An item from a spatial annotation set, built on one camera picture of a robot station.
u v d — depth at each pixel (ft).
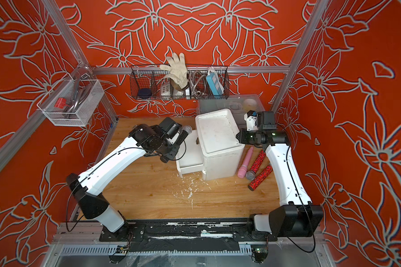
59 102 2.33
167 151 2.10
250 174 2.87
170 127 1.82
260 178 2.83
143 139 1.57
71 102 2.51
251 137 2.08
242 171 2.95
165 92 3.04
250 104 3.38
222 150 2.38
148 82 3.29
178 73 2.95
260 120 1.90
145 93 3.20
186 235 2.40
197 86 2.71
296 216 1.25
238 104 3.38
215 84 2.88
